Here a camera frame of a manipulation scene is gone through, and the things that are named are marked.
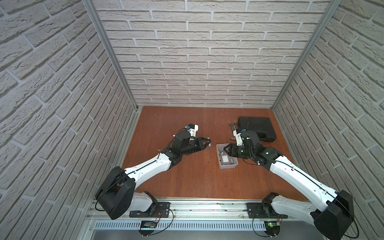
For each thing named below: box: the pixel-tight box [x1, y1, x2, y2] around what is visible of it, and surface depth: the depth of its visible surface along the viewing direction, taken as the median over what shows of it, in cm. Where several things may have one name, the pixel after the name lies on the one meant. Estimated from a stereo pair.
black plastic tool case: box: [237, 116, 277, 143], surface depth 102 cm
